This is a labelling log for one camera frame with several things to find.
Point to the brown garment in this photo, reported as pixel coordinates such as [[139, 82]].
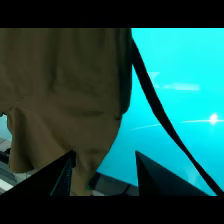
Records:
[[63, 96]]

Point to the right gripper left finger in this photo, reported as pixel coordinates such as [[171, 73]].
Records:
[[46, 181]]

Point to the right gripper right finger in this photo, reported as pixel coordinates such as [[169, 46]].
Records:
[[156, 180]]

